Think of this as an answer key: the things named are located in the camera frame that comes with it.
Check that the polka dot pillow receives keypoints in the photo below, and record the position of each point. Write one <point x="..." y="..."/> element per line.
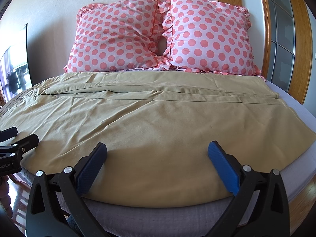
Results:
<point x="207" y="36"/>
<point x="119" y="36"/>

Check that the right polka dot pillow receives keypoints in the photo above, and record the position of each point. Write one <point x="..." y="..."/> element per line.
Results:
<point x="207" y="36"/>

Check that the khaki pants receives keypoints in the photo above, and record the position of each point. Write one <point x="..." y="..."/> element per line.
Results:
<point x="153" y="130"/>

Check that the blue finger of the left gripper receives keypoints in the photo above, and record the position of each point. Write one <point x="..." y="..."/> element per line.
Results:
<point x="26" y="144"/>
<point x="8" y="134"/>

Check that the left polka dot pillow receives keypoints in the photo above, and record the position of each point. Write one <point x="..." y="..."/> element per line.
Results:
<point x="119" y="36"/>

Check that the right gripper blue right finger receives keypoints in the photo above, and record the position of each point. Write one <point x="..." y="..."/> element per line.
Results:
<point x="259" y="206"/>

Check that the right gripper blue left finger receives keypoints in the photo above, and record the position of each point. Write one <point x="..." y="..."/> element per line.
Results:
<point x="56" y="207"/>

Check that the wooden framed glass door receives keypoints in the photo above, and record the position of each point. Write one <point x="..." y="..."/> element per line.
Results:
<point x="287" y="60"/>

